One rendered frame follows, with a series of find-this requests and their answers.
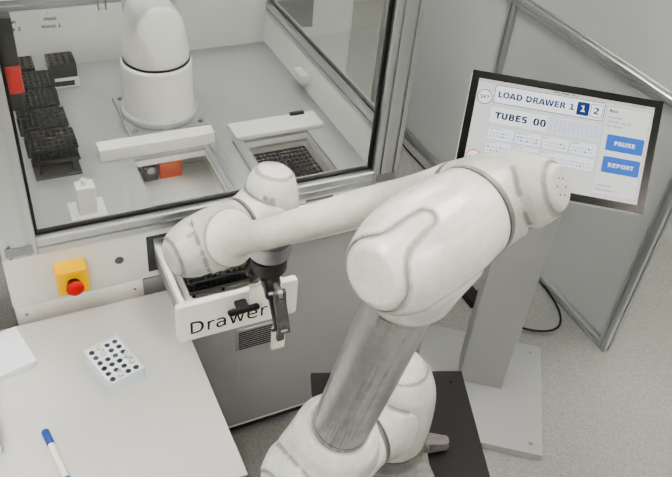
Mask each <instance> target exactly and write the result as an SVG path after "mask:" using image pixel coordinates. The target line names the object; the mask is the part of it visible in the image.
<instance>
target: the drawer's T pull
mask: <svg viewBox="0 0 672 477"><path fill-rule="evenodd" d="M234 305H235V307H236V308H235V309H231V310H229V311H228V315H229V316H230V317H232V316H236V315H239V314H243V313H247V312H251V311H255V310H258V309H259V308H260V305H259V304H258V303H254V304H250V305H248V303H247V301H246V299H245V298H244V299H240V300H236V301H234Z"/></svg>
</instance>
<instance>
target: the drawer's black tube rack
mask: <svg viewBox="0 0 672 477"><path fill-rule="evenodd" d="M250 261H251V258H250V257H249V259H248V260H247V261H245V262H244V263H243V264H241V265H238V266H234V267H239V266H243V265H247V264H249V263H250ZM234 267H230V268H234ZM230 268H227V269H230ZM249 278H250V277H249V276H247V275H246V272H244V273H240V274H236V275H232V276H227V277H223V278H219V279H215V280H211V281H207V282H202V283H198V284H194V285H190V286H189V284H188V281H187V279H188V278H184V277H182V279H183V282H184V284H185V286H186V288H187V291H188V293H189V295H190V296H191V295H192V298H195V294H199V293H203V292H208V291H212V290H216V289H220V288H221V290H222V291H224V290H225V287H228V286H232V285H236V284H240V283H244V282H248V280H249Z"/></svg>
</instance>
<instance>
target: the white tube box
mask: <svg viewBox="0 0 672 477"><path fill-rule="evenodd" d="M100 343H101V344H102V348H105V349H106V356H101V353H100V351H97V349H96V345H94V346H92V347H90V348H88V349H86V350H84V351H83V354H84V359H85V362H86V364H87V365H88V366H89V368H90V369H91V370H92V371H93V373H94V374H95V375H96V377H97V378H98V379H99V380H100V382H101V383H102V384H103V385H104V387H105V388H106V389H107V390H108V392H109V393H110V394H111V395H112V396H113V395H115V394H117V393H119V392H121V391H123V390H124V389H126V388H128V387H130V386H132V385H134V384H136V383H137V382H139V381H141V380H143V379H145V378H146V377H145V368H144V366H143V365H142V364H141V362H140V361H139V360H138V359H137V358H136V357H135V355H134V354H133V353H132V352H131V351H130V350H129V348H128V347H127V346H126V345H125V344H124V343H123V341H122V340H121V339H120V338H119V337H118V336H117V335H114V336H112V337H110V338H108V339H106V340H104V341H102V342H100ZM125 351H129V352H130V356H134V363H133V364H129V360H128V359H125V356H124V352H125ZM118 369H122V370H123V377H118V374H117V370H118Z"/></svg>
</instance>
